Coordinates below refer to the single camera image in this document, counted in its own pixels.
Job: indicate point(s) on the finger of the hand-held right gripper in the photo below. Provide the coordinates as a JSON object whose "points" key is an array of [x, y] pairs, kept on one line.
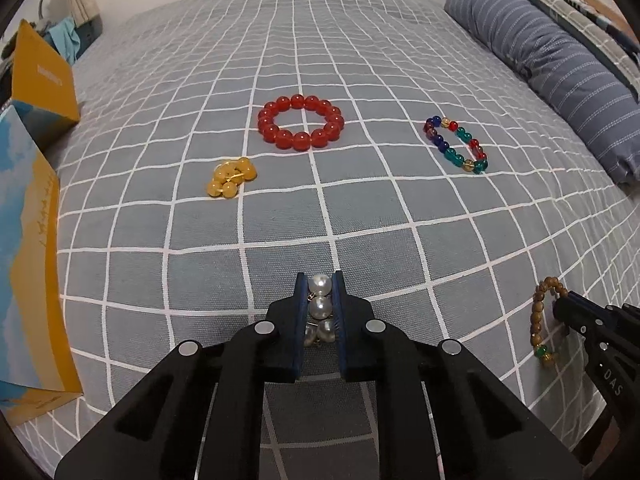
{"points": [[580, 317]]}

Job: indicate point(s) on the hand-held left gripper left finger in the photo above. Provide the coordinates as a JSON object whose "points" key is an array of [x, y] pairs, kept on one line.
{"points": [[300, 330]]}

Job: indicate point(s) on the blue striped pillow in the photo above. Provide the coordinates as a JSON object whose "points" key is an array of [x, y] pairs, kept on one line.
{"points": [[550, 60]]}

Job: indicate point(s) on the plaid pillow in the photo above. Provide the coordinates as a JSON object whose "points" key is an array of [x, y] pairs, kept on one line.
{"points": [[575, 0]]}

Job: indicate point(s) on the teal cloth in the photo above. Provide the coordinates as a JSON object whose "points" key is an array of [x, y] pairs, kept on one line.
{"points": [[65, 37]]}

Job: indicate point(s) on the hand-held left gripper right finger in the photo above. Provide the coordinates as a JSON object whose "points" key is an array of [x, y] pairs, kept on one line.
{"points": [[340, 330]]}

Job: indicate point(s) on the grey checked bedsheet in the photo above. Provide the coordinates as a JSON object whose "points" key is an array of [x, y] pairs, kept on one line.
{"points": [[350, 210]]}

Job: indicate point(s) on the blue and yellow cardboard box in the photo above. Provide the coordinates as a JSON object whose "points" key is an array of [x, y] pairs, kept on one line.
{"points": [[30, 260]]}

